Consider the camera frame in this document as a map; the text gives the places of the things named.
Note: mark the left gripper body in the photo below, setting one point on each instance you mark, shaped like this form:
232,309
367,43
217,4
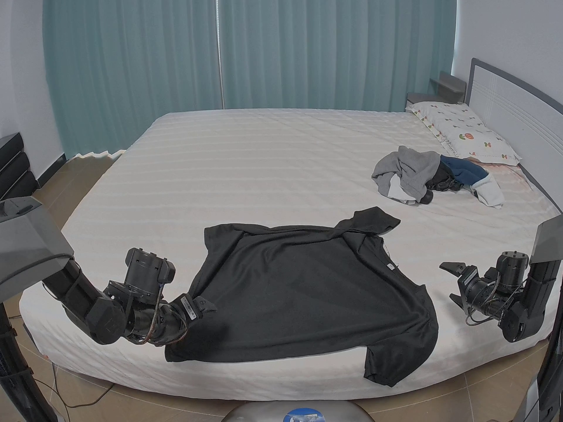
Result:
187,312

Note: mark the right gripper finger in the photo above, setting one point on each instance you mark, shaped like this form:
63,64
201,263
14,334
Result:
459,302
455,267

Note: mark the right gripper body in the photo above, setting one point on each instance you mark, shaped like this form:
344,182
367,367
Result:
475,290

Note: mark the black T-shirt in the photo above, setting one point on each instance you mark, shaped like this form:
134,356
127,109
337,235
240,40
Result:
299,288

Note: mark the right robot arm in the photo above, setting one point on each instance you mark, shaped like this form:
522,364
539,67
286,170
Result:
550,244

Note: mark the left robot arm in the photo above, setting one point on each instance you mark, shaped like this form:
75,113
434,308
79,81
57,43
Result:
30,244

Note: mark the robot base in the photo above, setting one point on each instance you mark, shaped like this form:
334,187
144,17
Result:
264,413

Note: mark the pile of clothes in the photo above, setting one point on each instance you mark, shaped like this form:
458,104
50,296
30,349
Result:
409,165

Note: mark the bed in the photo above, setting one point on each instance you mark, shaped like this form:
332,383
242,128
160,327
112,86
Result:
264,156

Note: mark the white printed pillow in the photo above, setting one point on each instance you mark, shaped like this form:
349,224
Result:
462,130

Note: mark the grey bedside table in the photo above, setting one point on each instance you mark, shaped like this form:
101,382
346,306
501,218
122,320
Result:
451,84

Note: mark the black dressing table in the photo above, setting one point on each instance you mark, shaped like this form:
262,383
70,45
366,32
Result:
17,165

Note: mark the blue-green curtain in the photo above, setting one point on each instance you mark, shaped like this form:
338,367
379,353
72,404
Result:
132,59
330,38

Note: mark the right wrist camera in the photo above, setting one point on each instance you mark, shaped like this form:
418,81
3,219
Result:
491,275

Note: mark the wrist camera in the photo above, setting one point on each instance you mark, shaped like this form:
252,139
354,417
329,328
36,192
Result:
491,275
168,271

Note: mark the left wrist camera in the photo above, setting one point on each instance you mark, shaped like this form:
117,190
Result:
168,271

